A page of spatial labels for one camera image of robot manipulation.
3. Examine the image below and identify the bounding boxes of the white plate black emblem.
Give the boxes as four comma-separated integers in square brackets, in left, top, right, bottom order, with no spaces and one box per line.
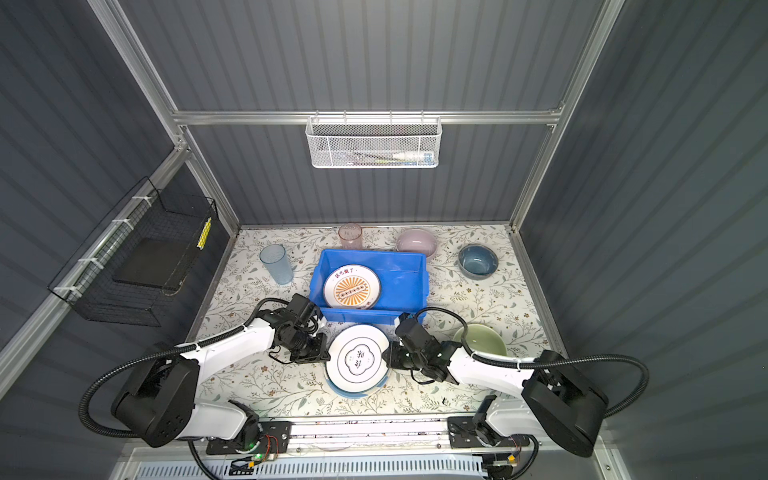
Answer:
[325,325,390,392]

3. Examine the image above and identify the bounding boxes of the orange sunburst plate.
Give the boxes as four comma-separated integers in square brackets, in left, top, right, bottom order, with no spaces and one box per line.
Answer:
[323,264,382,309]

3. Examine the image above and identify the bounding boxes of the blue white striped plate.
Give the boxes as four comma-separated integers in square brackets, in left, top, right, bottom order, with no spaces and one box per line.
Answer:
[326,377,388,399]

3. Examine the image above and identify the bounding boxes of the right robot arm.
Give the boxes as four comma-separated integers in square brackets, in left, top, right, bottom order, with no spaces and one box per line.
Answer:
[383,313,608,457]

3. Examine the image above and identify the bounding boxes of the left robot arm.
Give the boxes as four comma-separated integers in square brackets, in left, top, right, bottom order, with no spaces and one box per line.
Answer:
[112,294,330,452]

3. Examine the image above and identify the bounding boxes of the blue plastic bin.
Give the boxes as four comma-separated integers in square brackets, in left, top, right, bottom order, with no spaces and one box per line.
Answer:
[309,249,429,325]

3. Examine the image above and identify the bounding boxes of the light green bowl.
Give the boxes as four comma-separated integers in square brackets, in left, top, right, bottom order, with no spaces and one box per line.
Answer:
[453,324,507,356]

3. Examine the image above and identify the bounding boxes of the blue translucent cup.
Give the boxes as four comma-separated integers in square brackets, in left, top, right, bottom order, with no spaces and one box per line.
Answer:
[259,244,293,285]

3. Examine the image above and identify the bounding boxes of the dark blue bowl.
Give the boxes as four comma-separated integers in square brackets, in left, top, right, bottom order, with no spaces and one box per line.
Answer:
[457,244,499,280]

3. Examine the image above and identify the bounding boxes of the pink translucent cup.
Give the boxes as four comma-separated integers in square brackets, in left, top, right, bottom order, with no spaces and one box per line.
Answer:
[337,223,363,250]

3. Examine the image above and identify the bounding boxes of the pink bowl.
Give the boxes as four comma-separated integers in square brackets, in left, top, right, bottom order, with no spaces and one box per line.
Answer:
[396,228,438,258]

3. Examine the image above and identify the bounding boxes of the white vented strip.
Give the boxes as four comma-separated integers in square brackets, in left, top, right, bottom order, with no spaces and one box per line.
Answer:
[134,454,487,480]

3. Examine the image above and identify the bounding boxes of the yellow tag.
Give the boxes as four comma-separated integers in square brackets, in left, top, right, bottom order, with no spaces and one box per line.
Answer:
[196,217,212,250]

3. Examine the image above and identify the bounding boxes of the black pad in basket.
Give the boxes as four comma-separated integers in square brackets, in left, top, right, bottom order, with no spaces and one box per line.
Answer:
[112,238,187,288]

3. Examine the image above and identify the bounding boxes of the pens in white basket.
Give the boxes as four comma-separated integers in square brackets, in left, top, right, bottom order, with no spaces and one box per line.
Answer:
[346,151,436,167]

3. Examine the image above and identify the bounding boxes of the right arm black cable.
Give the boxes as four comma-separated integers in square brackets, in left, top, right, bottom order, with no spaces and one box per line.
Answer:
[413,307,650,480]

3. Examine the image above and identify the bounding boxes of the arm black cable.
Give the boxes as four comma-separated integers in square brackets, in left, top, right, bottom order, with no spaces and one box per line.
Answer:
[413,307,650,480]
[77,297,289,480]

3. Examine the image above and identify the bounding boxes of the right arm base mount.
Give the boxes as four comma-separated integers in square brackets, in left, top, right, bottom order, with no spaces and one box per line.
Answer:
[446,416,531,450]

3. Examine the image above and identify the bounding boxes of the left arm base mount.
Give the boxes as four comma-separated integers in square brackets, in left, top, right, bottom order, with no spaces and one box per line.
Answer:
[206,421,293,456]

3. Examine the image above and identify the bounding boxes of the black wire wall basket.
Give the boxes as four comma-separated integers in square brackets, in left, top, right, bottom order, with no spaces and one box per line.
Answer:
[48,180,218,327]

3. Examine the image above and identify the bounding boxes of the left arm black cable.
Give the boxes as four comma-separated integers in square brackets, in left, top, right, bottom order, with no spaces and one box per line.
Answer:
[77,297,289,480]

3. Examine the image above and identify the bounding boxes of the white wire mesh basket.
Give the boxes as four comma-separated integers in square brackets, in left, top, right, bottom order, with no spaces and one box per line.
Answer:
[305,115,443,169]

